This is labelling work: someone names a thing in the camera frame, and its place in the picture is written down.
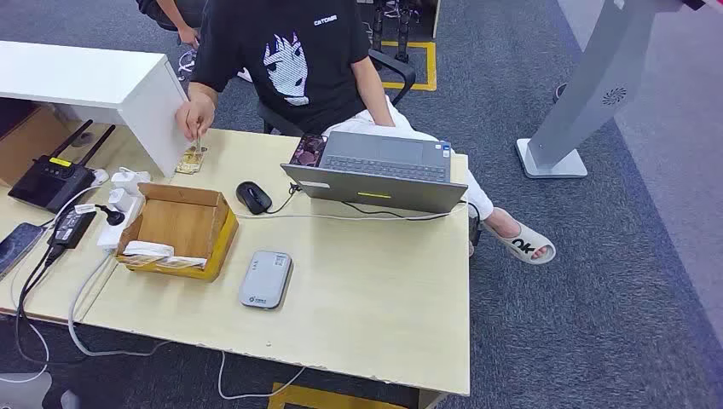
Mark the dark smartphone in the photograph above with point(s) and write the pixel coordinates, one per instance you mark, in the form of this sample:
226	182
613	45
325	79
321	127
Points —
17	245

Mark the open cardboard box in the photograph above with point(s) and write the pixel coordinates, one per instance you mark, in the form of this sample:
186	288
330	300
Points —
181	226

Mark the black router with antennas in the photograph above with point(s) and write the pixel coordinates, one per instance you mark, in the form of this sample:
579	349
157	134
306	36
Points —
51	180

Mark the yellow floor frame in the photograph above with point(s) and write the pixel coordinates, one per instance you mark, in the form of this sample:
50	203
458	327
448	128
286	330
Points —
316	398

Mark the black power adapter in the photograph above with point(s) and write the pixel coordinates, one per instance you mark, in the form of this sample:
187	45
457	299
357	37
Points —
70	226

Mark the grey kiosk stand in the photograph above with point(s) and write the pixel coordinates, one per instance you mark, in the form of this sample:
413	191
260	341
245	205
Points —
593	84

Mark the phone with patterned case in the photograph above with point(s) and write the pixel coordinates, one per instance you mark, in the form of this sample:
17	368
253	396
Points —
308	151

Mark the black office chair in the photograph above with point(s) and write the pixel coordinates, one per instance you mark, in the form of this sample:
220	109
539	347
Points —
395	65

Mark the black stand legs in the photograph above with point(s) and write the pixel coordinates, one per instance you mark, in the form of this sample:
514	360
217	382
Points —
403	34

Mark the grey laptop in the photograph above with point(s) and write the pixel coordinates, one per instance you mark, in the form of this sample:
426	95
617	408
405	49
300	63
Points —
384	192

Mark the person in background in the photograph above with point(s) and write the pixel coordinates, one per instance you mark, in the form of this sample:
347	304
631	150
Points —
169	11

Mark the white slipper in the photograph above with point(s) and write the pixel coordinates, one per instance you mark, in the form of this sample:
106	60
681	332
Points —
525	245

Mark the black power plug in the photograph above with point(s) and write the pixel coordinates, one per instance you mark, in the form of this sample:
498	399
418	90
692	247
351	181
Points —
114	217

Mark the pale grey robot body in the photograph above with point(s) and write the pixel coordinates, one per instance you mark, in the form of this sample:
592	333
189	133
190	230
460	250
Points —
22	392

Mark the white card sleeve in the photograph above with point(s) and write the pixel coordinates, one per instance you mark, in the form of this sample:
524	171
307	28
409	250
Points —
148	249

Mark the white power strip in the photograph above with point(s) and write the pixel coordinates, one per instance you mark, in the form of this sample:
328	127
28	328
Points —
110	237

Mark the yellow floor tape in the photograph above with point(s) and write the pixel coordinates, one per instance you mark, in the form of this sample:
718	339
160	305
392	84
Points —
430	65

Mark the white desk shelf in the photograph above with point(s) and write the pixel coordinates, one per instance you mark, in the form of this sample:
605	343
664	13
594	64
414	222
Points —
73	73

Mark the person's right hand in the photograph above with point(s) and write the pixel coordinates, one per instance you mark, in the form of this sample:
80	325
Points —
195	115

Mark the person's left forearm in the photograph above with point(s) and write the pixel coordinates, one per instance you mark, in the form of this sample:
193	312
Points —
374	96

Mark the black computer mouse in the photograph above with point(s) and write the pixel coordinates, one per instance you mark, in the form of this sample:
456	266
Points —
253	197

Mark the person's right forearm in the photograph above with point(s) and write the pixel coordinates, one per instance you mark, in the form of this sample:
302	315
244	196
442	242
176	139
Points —
203	92

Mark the white charger plug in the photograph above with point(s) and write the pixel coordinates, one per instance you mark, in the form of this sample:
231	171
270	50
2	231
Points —
120	198
127	182

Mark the brown cardboard carton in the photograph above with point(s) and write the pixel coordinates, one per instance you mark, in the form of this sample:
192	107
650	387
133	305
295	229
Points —
28	141

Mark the seated person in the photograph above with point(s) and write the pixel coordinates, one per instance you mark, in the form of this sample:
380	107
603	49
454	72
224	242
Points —
305	34

